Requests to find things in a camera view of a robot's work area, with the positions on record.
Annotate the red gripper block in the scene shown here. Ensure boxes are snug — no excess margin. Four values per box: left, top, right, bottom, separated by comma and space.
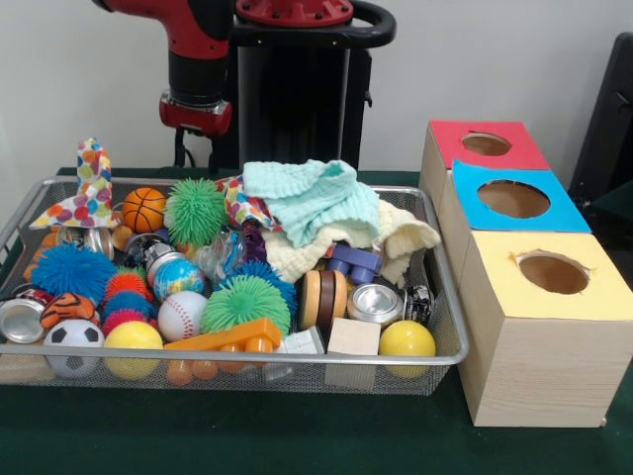
158, 92, 235, 170

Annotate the green spiky rubber ball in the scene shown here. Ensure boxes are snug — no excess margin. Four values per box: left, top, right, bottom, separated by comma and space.
164, 178, 229, 248
201, 275, 293, 337

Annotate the crushed clear plastic bottle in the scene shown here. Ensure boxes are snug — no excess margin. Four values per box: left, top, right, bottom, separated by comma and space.
196, 228, 247, 284

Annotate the colourful polka-dot cloth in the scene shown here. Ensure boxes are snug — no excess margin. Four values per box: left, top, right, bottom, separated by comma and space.
30, 138, 125, 231

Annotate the mint green muslin cloth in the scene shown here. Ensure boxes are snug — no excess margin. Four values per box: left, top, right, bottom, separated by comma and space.
243, 158, 382, 248

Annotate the pale yellow muslin cloth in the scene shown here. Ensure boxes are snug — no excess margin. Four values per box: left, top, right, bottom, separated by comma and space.
262, 198, 442, 288

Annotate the clear mesh bin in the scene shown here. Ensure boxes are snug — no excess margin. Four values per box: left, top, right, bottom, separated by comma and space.
0, 176, 469, 399

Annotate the wooden box with three holes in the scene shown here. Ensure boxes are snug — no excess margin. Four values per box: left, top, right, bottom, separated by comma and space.
417, 120, 633, 428

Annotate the orange toy basketball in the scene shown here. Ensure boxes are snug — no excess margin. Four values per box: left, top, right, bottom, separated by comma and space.
123, 187, 167, 235

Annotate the white baseball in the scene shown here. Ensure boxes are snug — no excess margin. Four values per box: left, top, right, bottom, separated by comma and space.
157, 290, 210, 343

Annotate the blue spiky rubber ball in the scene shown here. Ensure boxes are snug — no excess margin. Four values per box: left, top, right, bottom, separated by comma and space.
30, 244, 116, 303

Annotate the black and white soccer ball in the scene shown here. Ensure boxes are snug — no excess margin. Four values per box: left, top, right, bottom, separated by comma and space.
45, 319, 106, 380

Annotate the yellow smiley ball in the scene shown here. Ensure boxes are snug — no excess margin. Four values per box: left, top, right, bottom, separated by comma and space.
379, 319, 436, 377

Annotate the black chair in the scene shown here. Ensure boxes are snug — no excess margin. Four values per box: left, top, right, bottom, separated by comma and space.
569, 33, 633, 248

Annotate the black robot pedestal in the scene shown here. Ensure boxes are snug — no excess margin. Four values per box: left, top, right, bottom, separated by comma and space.
203, 0, 397, 171

